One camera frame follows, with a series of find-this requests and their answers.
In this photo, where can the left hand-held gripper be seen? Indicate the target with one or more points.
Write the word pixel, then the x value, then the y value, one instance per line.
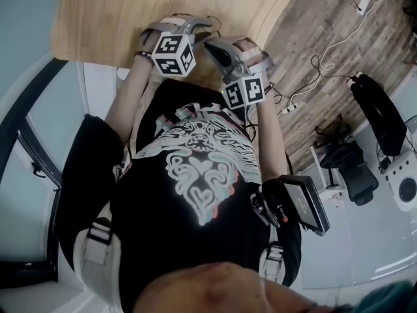
pixel 172 52

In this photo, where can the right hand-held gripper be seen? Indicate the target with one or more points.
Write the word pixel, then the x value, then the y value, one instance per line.
pixel 246 90

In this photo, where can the person's right forearm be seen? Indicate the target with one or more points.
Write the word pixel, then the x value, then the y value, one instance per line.
pixel 268 132

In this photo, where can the person's left forearm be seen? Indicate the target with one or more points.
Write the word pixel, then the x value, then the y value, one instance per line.
pixel 130 86

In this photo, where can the person's right hand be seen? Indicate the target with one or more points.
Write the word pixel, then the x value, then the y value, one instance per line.
pixel 249 49

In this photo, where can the person's left hand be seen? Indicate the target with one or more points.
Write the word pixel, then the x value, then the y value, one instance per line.
pixel 148 38

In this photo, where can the white power strip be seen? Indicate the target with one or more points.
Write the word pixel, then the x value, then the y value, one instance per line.
pixel 290 108

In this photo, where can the black printed t-shirt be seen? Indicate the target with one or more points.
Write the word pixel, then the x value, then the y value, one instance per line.
pixel 182 187

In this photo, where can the white power adapter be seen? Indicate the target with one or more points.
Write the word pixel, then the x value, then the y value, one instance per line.
pixel 362 4

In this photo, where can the black clip with red button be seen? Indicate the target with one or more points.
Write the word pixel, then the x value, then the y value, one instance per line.
pixel 268 209

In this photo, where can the black bag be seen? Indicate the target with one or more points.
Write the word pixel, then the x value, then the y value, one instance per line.
pixel 379 113

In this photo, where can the black tablet device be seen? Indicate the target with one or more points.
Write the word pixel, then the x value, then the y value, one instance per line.
pixel 304 204

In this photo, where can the black office chair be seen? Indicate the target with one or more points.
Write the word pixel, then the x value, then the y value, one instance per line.
pixel 353 171

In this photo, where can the white round-dial appliance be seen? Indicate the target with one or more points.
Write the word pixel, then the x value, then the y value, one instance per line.
pixel 402 183

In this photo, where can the person's face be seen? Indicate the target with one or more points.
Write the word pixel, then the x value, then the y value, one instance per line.
pixel 211 289

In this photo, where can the black metal frame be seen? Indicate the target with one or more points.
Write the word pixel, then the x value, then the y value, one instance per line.
pixel 31 161

